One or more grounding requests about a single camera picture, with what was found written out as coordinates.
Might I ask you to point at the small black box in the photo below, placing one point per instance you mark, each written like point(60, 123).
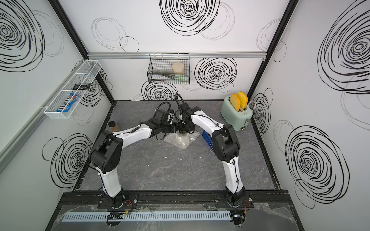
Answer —
point(82, 86)

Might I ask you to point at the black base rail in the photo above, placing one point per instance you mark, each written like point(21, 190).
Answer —
point(138, 199)

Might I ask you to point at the white slotted cable duct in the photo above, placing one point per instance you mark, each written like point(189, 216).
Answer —
point(147, 216)

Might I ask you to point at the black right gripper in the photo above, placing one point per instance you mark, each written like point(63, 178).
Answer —
point(183, 130)

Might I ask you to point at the beige round container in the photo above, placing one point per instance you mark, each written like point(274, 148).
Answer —
point(178, 68)

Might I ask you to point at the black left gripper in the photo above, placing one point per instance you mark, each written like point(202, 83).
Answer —
point(174, 129)

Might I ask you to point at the white wire wall shelf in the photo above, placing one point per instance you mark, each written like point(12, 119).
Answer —
point(84, 72)

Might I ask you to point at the green item in basket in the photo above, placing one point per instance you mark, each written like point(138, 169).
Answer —
point(183, 78)

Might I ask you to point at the rear yellow toast slice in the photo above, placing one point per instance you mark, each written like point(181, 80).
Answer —
point(243, 100)

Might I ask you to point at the clear bubble wrap sheet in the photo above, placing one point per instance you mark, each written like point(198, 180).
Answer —
point(183, 140)

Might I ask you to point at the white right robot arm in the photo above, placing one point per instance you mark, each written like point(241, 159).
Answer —
point(226, 147)

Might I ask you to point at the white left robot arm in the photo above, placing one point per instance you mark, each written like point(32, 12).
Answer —
point(106, 152)

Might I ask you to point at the brown spice jar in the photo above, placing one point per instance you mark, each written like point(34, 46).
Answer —
point(113, 126)

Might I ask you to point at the blue candy packet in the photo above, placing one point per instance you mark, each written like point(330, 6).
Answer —
point(68, 102)

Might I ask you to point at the blue tape dispenser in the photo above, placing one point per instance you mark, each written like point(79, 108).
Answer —
point(208, 139)

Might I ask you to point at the front yellow toast slice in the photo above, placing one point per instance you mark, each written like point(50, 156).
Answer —
point(235, 101)

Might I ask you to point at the mint green toaster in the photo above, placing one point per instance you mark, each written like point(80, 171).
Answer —
point(238, 119)

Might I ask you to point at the black wire wall basket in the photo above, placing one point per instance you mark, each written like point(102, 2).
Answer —
point(160, 67)

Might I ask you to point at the yellow toast slice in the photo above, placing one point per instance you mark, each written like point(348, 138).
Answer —
point(243, 100)
point(235, 101)

